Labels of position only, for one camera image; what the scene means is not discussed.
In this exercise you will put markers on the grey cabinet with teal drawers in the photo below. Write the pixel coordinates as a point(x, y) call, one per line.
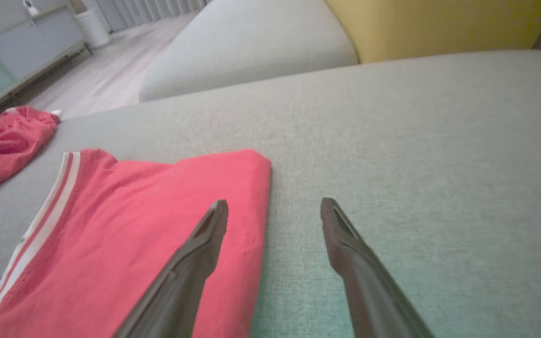
point(26, 47)

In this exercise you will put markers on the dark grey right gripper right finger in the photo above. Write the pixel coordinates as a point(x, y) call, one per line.
point(374, 300)

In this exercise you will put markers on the red mesh shorts white stripes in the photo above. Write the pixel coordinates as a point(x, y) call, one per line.
point(3, 141)

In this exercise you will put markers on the white ribbed cylinder bin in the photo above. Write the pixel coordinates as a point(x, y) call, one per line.
point(93, 28)

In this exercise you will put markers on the light grey rounded sofa cushion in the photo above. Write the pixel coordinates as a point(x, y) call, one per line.
point(251, 42)

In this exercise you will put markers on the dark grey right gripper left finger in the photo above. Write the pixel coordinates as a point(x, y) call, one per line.
point(181, 291)

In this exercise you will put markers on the red jersey number 23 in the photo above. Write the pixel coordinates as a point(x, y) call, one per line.
point(134, 225)

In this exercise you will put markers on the grey pleated curtain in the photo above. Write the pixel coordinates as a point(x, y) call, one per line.
point(148, 7)

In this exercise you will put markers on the large yellow sofa cushion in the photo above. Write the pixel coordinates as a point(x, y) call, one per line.
point(439, 23)

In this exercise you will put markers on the grey fabric sofa seat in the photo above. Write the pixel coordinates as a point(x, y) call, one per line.
point(416, 141)

